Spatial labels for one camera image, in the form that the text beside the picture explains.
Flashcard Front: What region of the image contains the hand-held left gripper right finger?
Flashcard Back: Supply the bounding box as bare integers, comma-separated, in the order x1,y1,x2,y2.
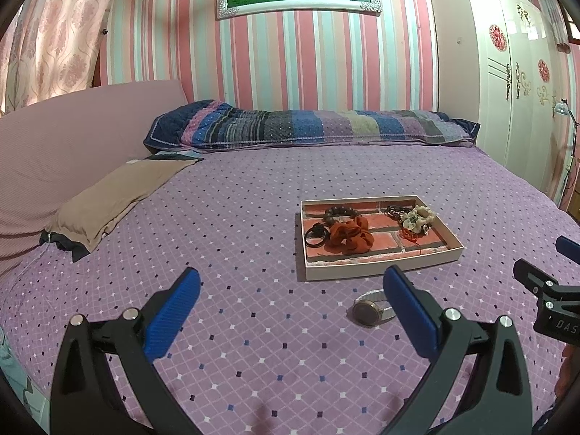
383,265,534,435

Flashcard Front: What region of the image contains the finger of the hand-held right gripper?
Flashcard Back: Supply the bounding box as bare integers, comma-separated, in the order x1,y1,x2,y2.
513,258,580,302
555,235,580,264

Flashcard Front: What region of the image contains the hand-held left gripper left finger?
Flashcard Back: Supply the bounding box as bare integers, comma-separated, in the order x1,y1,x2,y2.
50,266,203,435

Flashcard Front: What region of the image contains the white strap wristwatch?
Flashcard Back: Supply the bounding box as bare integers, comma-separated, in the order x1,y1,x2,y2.
352,289,400,327

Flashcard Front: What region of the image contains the white tray with brick-print lining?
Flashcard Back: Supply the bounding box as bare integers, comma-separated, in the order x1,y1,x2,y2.
300,195,465,282

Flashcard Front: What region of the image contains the cream scrunchie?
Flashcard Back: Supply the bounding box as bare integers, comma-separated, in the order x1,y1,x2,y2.
397,205,437,237

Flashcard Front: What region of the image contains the orange scrunchie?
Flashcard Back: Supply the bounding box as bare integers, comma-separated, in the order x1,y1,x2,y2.
323,216,376,256

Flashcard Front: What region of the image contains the black hair tie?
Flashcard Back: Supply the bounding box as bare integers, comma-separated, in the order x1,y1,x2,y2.
304,223,331,249

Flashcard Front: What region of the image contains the person's right forearm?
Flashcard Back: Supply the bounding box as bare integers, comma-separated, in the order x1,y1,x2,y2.
555,341,580,403

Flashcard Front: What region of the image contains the wooden nightstand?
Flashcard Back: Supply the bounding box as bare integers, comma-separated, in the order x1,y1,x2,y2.
561,185,580,224

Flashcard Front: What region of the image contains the purple diamond-print bedspread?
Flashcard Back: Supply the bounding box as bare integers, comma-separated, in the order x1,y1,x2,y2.
0,144,580,435

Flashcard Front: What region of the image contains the tan pillow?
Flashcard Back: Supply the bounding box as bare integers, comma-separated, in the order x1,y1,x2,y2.
40,158,205,264

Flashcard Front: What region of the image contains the desk lamp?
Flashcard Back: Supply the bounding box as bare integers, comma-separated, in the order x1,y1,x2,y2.
552,97,580,165

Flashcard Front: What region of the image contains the light teal printed cloth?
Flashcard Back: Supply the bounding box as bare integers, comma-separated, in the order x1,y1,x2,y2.
0,325,49,423

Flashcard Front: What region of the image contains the white wardrobe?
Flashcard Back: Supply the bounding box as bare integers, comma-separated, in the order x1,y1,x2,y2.
425,0,572,201

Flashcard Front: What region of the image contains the patchwork quilted pillow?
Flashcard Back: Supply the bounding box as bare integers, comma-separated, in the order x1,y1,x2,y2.
144,99,481,152

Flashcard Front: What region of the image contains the pink window curtain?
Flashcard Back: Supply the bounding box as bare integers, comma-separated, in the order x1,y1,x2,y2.
540,0,572,54

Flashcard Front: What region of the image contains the pink floral curtain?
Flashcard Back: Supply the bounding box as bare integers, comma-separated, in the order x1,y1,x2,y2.
0,0,115,115

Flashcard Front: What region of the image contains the brown wooden bead bracelet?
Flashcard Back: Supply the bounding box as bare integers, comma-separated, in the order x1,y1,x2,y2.
323,206,362,224

